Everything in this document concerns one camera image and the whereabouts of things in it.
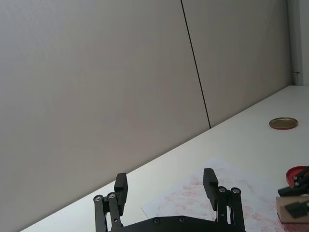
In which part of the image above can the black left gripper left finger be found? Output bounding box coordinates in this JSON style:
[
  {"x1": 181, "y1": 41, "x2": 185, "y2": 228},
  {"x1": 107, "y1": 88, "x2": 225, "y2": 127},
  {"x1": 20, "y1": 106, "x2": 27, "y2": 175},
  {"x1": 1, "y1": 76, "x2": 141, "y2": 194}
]
[{"x1": 93, "y1": 173, "x2": 129, "y2": 232}]

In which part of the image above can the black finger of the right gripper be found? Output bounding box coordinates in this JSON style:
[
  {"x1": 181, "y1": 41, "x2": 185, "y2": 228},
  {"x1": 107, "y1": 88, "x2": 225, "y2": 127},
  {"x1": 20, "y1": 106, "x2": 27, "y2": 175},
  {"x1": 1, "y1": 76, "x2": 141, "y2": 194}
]
[
  {"x1": 277, "y1": 166, "x2": 309, "y2": 198},
  {"x1": 284, "y1": 201, "x2": 309, "y2": 218}
]

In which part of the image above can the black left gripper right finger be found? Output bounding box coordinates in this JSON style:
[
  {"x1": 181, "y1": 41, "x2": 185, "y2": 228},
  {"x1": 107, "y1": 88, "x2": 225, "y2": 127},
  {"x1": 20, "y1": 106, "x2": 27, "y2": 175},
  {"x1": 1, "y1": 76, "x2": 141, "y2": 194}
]
[{"x1": 203, "y1": 168, "x2": 246, "y2": 232}]

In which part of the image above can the wooden stamp block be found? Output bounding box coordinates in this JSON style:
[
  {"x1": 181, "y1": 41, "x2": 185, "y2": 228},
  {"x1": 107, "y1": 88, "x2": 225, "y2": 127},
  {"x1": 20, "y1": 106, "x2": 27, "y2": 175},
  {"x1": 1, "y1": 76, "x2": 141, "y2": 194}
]
[{"x1": 276, "y1": 196, "x2": 309, "y2": 224}]

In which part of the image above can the white paper with red marks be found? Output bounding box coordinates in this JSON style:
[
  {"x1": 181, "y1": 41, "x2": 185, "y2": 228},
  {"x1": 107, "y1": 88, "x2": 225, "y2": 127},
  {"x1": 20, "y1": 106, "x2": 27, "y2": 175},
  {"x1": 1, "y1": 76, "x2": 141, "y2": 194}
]
[{"x1": 141, "y1": 158, "x2": 309, "y2": 232}]

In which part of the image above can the round gold metal lid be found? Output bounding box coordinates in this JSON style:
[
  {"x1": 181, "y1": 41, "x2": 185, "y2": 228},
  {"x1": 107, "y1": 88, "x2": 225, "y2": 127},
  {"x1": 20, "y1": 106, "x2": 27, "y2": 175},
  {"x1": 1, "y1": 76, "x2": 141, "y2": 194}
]
[{"x1": 269, "y1": 117, "x2": 298, "y2": 131}]

